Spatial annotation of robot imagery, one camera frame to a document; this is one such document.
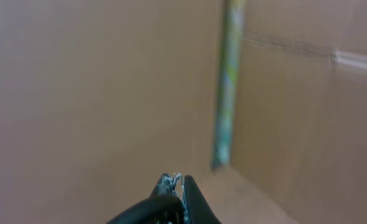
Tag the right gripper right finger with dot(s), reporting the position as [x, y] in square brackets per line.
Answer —
[199, 211]

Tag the green patterned corner strip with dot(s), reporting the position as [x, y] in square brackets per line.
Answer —
[230, 52]

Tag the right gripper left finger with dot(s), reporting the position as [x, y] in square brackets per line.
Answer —
[166, 185]

